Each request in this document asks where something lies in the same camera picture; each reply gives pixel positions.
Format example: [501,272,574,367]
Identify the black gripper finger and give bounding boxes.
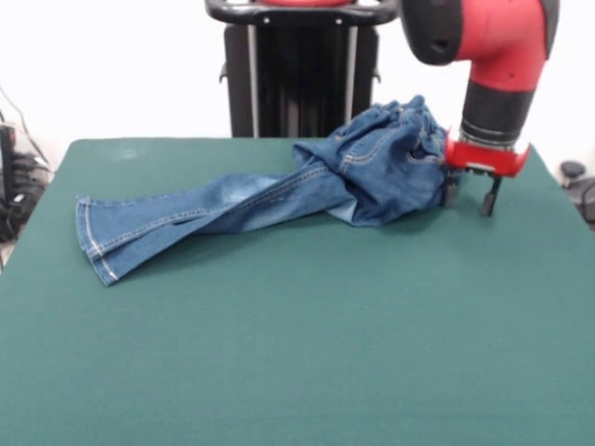
[441,166,462,208]
[481,174,503,217]

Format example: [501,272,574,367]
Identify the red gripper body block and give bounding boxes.
[443,125,532,179]

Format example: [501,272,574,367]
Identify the blue denim jeans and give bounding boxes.
[74,94,468,288]

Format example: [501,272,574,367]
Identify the black chair base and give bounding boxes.
[560,160,595,231]

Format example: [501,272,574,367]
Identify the dark green table cloth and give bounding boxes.
[0,137,595,446]

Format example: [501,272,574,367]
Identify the black electronics box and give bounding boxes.
[0,124,18,202]

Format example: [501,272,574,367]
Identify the black robot pedestal stand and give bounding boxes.
[204,0,403,139]

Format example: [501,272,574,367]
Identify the black cable bundle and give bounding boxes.
[0,151,51,243]

